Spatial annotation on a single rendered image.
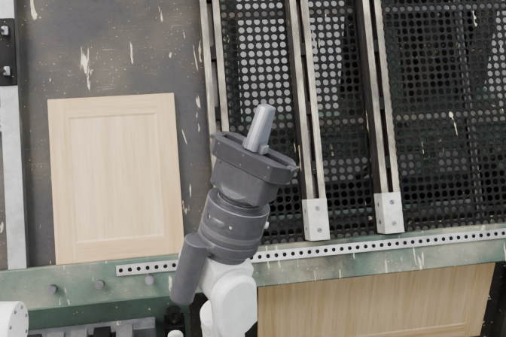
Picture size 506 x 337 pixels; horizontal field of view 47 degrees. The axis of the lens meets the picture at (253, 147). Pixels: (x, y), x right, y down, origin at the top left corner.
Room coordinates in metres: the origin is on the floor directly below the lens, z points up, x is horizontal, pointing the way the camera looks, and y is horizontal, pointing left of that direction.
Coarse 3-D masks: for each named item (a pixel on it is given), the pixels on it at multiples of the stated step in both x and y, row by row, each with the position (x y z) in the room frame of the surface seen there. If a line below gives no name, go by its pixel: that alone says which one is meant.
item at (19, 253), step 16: (0, 0) 1.73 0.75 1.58; (16, 0) 1.77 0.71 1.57; (0, 16) 1.71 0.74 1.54; (16, 16) 1.74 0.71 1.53; (16, 32) 1.70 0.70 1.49; (16, 48) 1.67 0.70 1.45; (0, 96) 1.59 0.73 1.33; (16, 96) 1.59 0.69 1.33; (16, 112) 1.57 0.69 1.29; (16, 128) 1.55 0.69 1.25; (16, 144) 1.52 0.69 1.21; (16, 160) 1.50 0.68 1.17; (16, 176) 1.48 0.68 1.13; (16, 192) 1.46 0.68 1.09; (16, 208) 1.43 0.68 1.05; (16, 224) 1.41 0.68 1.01; (16, 240) 1.39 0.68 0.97; (16, 256) 1.36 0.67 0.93
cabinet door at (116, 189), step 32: (128, 96) 1.66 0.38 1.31; (160, 96) 1.67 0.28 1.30; (64, 128) 1.58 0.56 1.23; (96, 128) 1.60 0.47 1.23; (128, 128) 1.61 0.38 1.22; (160, 128) 1.62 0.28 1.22; (64, 160) 1.54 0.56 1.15; (96, 160) 1.55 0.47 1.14; (128, 160) 1.56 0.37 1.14; (160, 160) 1.57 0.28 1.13; (64, 192) 1.49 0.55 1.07; (96, 192) 1.50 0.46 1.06; (128, 192) 1.51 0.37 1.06; (160, 192) 1.52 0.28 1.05; (64, 224) 1.44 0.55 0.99; (96, 224) 1.45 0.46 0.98; (128, 224) 1.47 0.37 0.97; (160, 224) 1.48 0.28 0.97; (64, 256) 1.40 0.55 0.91; (96, 256) 1.41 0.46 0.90; (128, 256) 1.42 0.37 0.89
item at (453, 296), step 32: (288, 288) 1.65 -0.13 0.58; (320, 288) 1.67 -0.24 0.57; (352, 288) 1.69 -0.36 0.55; (384, 288) 1.71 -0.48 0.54; (416, 288) 1.73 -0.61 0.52; (448, 288) 1.75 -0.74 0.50; (480, 288) 1.77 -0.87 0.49; (288, 320) 1.65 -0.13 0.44; (320, 320) 1.67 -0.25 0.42; (352, 320) 1.69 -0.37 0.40; (384, 320) 1.71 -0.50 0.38; (416, 320) 1.74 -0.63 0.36; (448, 320) 1.76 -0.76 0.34; (480, 320) 1.78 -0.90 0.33
